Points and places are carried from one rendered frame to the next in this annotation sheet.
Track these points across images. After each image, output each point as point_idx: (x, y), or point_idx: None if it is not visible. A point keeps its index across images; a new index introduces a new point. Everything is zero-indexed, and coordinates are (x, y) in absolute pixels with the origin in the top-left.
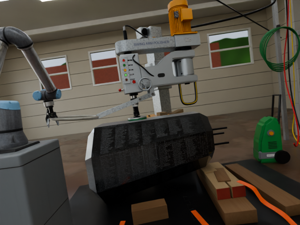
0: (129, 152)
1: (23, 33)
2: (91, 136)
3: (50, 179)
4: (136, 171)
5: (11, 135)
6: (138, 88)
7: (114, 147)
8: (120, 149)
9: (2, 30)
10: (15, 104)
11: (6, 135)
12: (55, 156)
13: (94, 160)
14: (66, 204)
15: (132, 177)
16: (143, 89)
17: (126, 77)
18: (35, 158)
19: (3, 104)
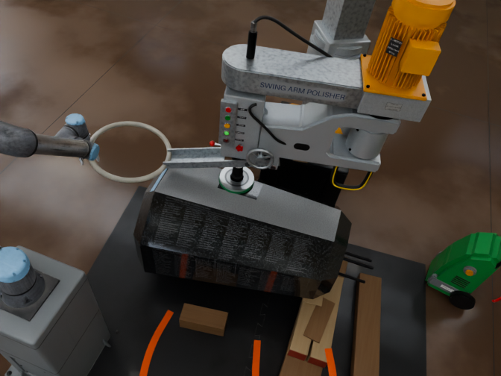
0: (195, 258)
1: (19, 142)
2: (147, 204)
3: (73, 321)
4: (201, 275)
5: (23, 297)
6: (246, 154)
7: (176, 245)
8: (183, 251)
9: None
10: (21, 272)
11: (16, 298)
12: (80, 295)
13: (144, 248)
14: (96, 317)
15: (194, 277)
16: (253, 165)
17: (227, 136)
18: (52, 327)
19: (7, 279)
